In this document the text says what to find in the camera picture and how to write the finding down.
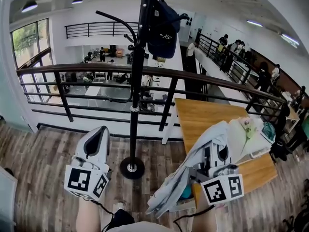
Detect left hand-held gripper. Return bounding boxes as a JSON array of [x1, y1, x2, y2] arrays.
[[64, 126, 112, 201]]

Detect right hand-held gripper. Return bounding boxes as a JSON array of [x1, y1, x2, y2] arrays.
[[196, 142, 245, 205]]

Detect light grey garment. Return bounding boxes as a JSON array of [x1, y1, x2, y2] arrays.
[[145, 120, 230, 219]]

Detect black coat rack stand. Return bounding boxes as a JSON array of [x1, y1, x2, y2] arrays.
[[95, 0, 189, 180]]

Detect person's right forearm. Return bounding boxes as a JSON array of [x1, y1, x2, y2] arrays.
[[192, 194, 218, 232]]

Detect person's left forearm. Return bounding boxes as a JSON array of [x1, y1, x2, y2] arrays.
[[75, 198, 102, 232]]

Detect pale flower bunch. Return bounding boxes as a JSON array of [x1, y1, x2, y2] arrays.
[[237, 118, 257, 150]]

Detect white slatted box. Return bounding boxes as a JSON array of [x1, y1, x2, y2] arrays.
[[226, 116, 273, 164]]

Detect wooden table with white legs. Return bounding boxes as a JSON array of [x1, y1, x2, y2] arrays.
[[161, 97, 279, 206]]

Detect blue bucket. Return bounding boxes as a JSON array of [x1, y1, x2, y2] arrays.
[[179, 181, 194, 200]]

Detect teal packet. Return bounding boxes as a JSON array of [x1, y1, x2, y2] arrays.
[[261, 121, 276, 142]]

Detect person's black trouser leg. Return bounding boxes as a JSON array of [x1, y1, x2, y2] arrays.
[[107, 209, 135, 227]]

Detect black railing with brown handrail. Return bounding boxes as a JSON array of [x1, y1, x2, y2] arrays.
[[16, 63, 289, 133]]

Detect small wooden desk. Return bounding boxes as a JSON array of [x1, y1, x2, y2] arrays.
[[281, 105, 300, 128]]

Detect person's light grey shirt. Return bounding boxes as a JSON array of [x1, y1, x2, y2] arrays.
[[100, 221, 175, 232]]

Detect white framed panel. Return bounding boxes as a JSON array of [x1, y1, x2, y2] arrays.
[[0, 165, 18, 227]]

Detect black walkway railing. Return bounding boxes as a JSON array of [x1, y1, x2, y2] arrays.
[[196, 32, 263, 85]]

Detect black balcony railing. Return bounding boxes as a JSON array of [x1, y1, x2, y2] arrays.
[[64, 21, 140, 40]]

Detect large window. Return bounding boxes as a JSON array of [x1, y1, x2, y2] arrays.
[[10, 18, 53, 69]]

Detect navy blue cap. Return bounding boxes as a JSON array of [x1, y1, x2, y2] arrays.
[[147, 0, 181, 59]]

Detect ceiling light strip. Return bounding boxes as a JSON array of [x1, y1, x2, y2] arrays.
[[281, 33, 300, 48], [246, 19, 264, 28]]

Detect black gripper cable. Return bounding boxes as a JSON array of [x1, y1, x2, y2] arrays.
[[92, 199, 114, 230], [173, 203, 216, 232]]

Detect glass partition with white frame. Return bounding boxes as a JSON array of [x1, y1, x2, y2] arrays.
[[0, 0, 37, 133]]

